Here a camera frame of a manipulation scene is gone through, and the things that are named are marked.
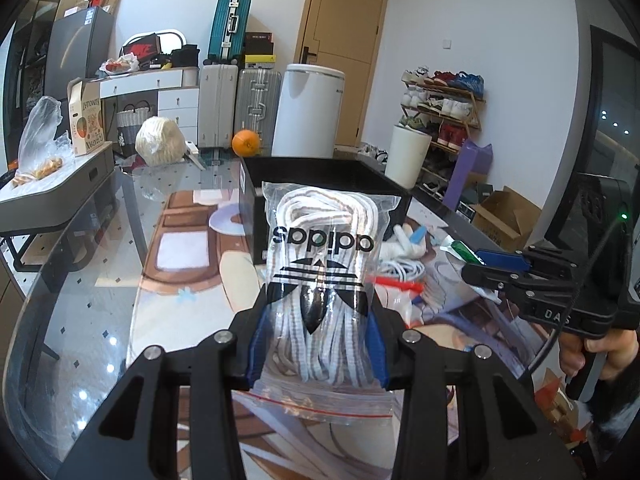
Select white desk with drawers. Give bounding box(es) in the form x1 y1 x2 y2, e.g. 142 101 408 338
99 67 201 149

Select silver suitcase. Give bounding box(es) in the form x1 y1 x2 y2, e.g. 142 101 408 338
233 67 284 155

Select person's right hand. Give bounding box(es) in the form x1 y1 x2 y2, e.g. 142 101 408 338
558 331 640 382

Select white cable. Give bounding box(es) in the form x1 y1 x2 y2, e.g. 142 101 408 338
379 256 427 287

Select dark glass wardrobe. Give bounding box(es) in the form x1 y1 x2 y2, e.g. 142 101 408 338
0 0 61 161

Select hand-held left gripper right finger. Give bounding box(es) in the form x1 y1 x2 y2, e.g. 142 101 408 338
362 305 583 480

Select clear plastic bag of oranges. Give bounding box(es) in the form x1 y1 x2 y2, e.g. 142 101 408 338
10 95 74 189

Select clear bag of white shoelaces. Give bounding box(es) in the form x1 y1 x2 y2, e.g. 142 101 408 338
252 180 403 426

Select small white round bin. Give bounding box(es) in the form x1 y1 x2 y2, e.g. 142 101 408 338
384 125 433 190

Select white woven basket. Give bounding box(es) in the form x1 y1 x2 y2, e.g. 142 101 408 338
115 102 159 157

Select white framed oval mirror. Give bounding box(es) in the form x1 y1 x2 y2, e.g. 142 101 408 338
120 28 187 61

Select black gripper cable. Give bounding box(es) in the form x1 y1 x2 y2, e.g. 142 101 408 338
519 217 626 383

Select black framed window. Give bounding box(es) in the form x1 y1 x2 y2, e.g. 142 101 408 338
544 24 640 252

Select red and black shoe box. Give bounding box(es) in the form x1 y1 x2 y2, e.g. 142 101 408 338
122 32 161 59

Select black bag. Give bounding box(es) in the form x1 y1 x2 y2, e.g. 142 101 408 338
169 44 202 69

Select plastic bag of food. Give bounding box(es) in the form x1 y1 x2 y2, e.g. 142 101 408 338
98 54 141 76

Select printed cartoon table mat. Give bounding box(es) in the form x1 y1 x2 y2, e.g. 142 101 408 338
141 160 593 480

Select grey refrigerator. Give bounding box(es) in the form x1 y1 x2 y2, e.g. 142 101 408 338
44 7 116 107

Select grey side cabinet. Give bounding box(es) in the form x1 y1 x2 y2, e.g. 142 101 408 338
0 142 117 272

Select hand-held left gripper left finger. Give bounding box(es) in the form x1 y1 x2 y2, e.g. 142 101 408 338
55 287 273 480

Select person's right forearm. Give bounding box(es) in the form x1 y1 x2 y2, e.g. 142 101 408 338
590 372 640 480

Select red plastic strip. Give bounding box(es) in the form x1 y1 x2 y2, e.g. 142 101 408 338
374 275 425 295

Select shoes on floor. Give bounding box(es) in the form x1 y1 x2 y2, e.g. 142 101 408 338
357 140 390 164

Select teal suitcase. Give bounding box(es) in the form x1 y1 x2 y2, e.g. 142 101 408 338
207 0 254 66

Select purple paper bag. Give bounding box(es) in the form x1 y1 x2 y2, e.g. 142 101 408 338
442 140 494 211

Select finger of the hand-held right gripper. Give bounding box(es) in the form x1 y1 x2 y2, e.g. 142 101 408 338
474 248 577 282
460 263 577 322

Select black gift box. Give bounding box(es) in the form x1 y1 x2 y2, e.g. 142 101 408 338
243 31 276 56

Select napa cabbage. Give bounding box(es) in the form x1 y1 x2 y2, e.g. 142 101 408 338
134 116 186 167

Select black cardboard box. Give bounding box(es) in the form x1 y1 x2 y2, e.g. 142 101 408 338
239 156 413 266

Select wooden shoe rack with shoes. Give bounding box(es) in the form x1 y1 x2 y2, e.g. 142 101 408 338
399 66 489 202

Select white handled knife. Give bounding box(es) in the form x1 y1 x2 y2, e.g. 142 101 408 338
184 140 207 172

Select white cartoon glove toy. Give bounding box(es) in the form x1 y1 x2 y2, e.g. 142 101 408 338
391 224 432 261

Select wooden door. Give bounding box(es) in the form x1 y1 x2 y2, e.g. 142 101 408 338
294 0 391 147

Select open brown cardboard box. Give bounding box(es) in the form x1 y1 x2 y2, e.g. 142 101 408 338
471 186 544 254

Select large white trash can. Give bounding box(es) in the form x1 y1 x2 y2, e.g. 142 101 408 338
272 63 347 159

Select white suitcase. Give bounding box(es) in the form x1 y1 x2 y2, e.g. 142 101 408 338
197 62 240 150

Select printed fruit carton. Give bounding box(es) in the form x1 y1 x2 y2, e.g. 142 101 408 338
67 77 106 157

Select green and white medicine packet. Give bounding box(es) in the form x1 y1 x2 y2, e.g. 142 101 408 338
441 239 502 303

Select orange fruit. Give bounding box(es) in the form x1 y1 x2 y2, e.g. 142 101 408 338
231 129 262 157

